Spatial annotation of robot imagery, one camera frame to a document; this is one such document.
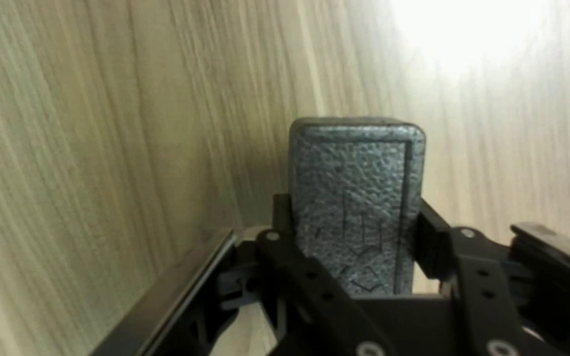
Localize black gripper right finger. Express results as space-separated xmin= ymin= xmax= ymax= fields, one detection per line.
xmin=414 ymin=200 xmax=570 ymax=356

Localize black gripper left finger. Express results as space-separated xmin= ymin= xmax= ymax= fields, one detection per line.
xmin=216 ymin=194 xmax=398 ymax=356

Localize black whiteboard duster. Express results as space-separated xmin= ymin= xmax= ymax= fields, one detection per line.
xmin=290 ymin=117 xmax=426 ymax=299

